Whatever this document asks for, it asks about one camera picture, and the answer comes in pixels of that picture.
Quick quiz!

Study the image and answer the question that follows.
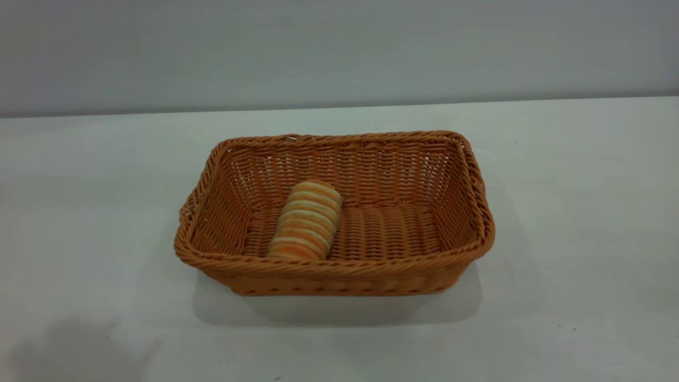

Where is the orange woven wicker basket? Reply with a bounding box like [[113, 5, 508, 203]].
[[174, 130, 495, 296]]

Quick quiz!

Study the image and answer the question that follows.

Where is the striped bread roll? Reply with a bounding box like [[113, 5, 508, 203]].
[[267, 180, 343, 262]]

